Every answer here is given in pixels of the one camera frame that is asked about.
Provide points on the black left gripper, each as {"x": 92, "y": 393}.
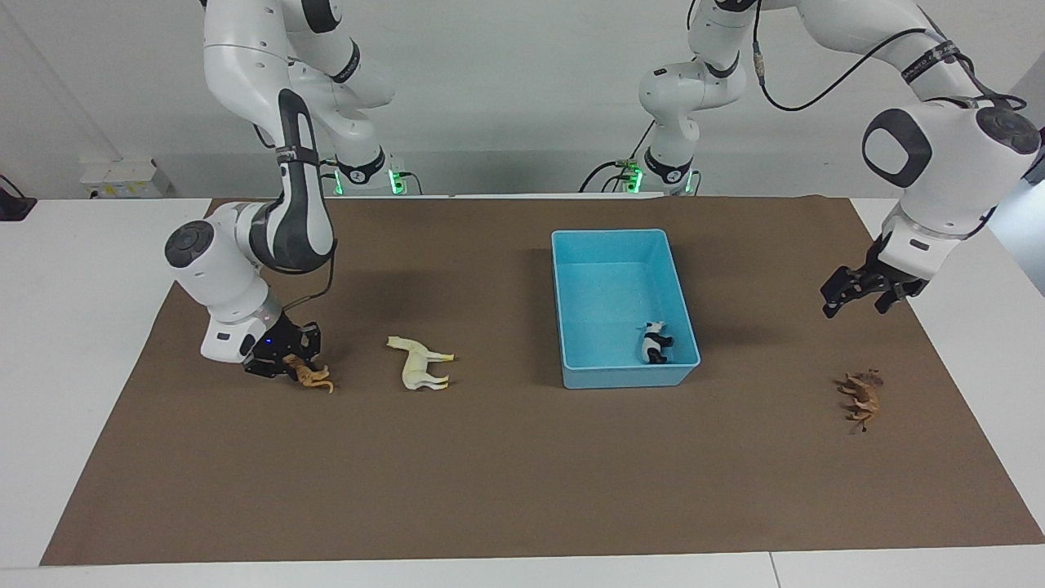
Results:
{"x": 878, "y": 278}

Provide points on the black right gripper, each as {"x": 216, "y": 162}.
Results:
{"x": 277, "y": 343}

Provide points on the orange striped tiger toy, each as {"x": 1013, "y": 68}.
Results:
{"x": 309, "y": 376}

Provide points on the brown lion toy figure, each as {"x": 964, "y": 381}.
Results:
{"x": 864, "y": 396}

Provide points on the black and white panda toy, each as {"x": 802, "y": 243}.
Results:
{"x": 651, "y": 347}

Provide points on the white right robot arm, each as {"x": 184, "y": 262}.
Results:
{"x": 229, "y": 278}

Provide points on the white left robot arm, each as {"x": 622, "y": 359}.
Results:
{"x": 939, "y": 163}

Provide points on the light blue plastic storage box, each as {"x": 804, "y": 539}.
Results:
{"x": 608, "y": 278}

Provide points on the brown paper table mat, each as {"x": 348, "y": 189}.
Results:
{"x": 522, "y": 474}

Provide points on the black device on table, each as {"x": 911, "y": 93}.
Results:
{"x": 15, "y": 206}

